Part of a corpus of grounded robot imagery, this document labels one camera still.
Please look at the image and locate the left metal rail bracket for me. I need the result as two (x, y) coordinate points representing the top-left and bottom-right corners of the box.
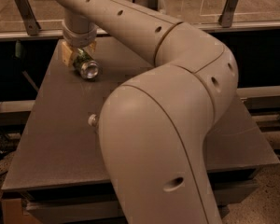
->
(14, 0), (41, 35)

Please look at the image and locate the clear plastic water bottle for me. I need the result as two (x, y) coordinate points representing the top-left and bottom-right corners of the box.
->
(88, 114), (99, 128)

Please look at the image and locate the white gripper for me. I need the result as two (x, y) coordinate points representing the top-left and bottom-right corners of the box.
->
(62, 20), (97, 66)

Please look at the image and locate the green soda can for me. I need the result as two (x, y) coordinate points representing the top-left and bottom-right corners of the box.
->
(73, 49), (99, 80)

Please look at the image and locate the horizontal metal rail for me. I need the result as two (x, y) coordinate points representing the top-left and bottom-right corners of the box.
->
(0, 20), (280, 43)

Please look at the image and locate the right metal rail bracket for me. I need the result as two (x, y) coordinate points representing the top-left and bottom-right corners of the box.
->
(218, 0), (239, 28)

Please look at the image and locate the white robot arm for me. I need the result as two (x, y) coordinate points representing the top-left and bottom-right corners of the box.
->
(56, 0), (238, 224)

